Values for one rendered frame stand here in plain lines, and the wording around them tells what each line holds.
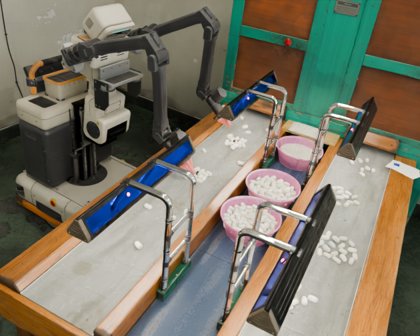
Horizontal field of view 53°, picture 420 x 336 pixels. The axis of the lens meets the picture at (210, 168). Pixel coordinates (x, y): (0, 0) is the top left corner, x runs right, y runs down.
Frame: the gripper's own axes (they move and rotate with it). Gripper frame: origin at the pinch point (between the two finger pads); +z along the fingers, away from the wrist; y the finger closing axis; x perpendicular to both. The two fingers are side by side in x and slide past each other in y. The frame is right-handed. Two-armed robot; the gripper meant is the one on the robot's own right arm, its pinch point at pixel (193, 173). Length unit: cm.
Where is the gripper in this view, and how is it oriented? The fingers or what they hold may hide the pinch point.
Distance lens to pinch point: 204.0
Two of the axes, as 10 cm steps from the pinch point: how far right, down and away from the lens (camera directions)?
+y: 4.4, -4.4, 7.8
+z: 6.1, 7.9, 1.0
